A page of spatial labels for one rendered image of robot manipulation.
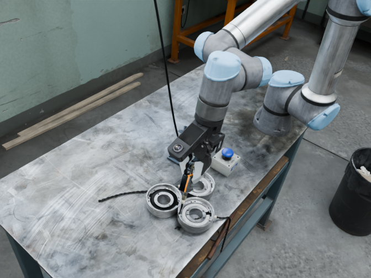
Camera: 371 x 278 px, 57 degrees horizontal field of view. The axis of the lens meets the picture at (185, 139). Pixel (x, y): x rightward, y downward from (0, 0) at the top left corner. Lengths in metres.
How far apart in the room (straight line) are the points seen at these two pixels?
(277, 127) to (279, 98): 0.13
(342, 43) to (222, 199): 0.57
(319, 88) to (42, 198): 0.91
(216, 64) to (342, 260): 1.59
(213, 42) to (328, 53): 0.37
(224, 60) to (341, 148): 2.16
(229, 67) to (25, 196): 0.70
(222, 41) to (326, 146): 1.98
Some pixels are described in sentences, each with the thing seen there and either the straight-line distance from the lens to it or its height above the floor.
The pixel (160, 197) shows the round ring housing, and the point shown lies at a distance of 1.05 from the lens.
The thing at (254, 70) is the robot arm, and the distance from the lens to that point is 0.84.
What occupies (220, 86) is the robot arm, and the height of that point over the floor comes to 1.23.
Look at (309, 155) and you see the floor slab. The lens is 2.65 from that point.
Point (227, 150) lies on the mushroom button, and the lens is 1.14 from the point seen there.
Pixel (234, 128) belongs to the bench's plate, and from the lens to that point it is 1.36.
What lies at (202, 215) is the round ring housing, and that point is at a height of 0.83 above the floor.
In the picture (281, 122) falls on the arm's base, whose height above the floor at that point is 0.86.
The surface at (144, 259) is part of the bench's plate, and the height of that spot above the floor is 0.80.
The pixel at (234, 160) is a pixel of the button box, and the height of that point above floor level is 0.85.
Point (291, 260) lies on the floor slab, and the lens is 2.03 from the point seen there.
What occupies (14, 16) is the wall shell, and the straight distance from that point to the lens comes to 2.36.
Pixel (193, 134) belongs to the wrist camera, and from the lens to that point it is 0.83.
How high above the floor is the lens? 1.63
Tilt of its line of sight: 41 degrees down
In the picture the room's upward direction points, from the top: 7 degrees clockwise
